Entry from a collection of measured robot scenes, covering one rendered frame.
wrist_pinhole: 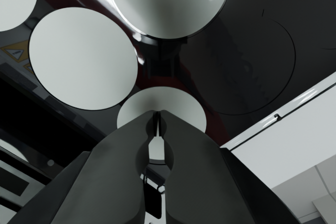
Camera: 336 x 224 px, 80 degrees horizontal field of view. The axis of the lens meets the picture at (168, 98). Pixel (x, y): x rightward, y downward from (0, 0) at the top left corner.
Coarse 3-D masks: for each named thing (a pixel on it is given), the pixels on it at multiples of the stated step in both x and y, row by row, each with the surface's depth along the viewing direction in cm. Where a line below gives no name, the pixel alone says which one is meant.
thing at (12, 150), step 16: (0, 80) 23; (16, 96) 24; (32, 96) 24; (32, 112) 25; (48, 112) 25; (0, 128) 19; (64, 128) 26; (0, 144) 18; (16, 144) 19; (32, 144) 21; (80, 144) 27; (96, 144) 28; (16, 160) 19; (32, 160) 20; (48, 160) 21; (64, 160) 22; (32, 176) 20; (48, 176) 20; (160, 208) 30
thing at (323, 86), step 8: (328, 80) 21; (312, 88) 21; (320, 88) 21; (328, 88) 21; (304, 96) 21; (312, 96) 21; (288, 104) 22; (296, 104) 22; (304, 104) 22; (272, 112) 23; (280, 112) 22; (288, 112) 22; (264, 120) 23; (272, 120) 22; (248, 128) 23; (256, 128) 23; (264, 128) 23; (240, 136) 24; (248, 136) 23; (224, 144) 24; (232, 144) 24; (240, 144) 24; (160, 192) 27
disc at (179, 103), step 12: (132, 96) 21; (144, 96) 21; (156, 96) 21; (168, 96) 21; (180, 96) 21; (192, 96) 21; (120, 108) 21; (132, 108) 21; (144, 108) 21; (156, 108) 21; (168, 108) 22; (180, 108) 22; (192, 108) 22; (120, 120) 22; (192, 120) 22; (204, 120) 22; (156, 144) 24; (156, 156) 25
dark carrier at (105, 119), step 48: (48, 0) 17; (96, 0) 17; (240, 0) 17; (288, 0) 17; (0, 48) 18; (144, 48) 19; (192, 48) 19; (240, 48) 19; (288, 48) 19; (48, 96) 21; (240, 96) 21; (288, 96) 21
